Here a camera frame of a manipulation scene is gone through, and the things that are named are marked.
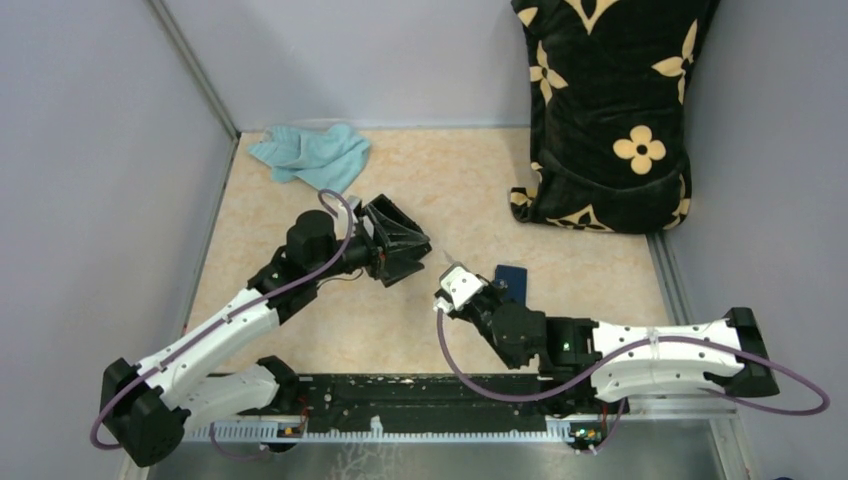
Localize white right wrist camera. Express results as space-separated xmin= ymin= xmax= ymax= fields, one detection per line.
xmin=433 ymin=262 xmax=485 ymax=314

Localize blue leather card holder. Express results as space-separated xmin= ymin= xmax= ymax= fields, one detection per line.
xmin=493 ymin=264 xmax=528 ymax=306

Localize black floral cushion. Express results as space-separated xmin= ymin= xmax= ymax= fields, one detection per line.
xmin=510 ymin=0 xmax=718 ymax=235

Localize light blue cloth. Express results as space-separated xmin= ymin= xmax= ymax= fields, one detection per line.
xmin=247 ymin=124 xmax=371 ymax=193

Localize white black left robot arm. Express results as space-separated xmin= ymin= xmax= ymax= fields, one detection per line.
xmin=90 ymin=195 xmax=404 ymax=467

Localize black plastic card box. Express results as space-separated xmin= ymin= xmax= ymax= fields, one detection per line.
xmin=360 ymin=194 xmax=432 ymax=288

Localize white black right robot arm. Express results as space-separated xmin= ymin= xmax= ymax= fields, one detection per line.
xmin=433 ymin=272 xmax=780 ymax=412

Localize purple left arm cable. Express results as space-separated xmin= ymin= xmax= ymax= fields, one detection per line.
xmin=89 ymin=189 xmax=354 ymax=452

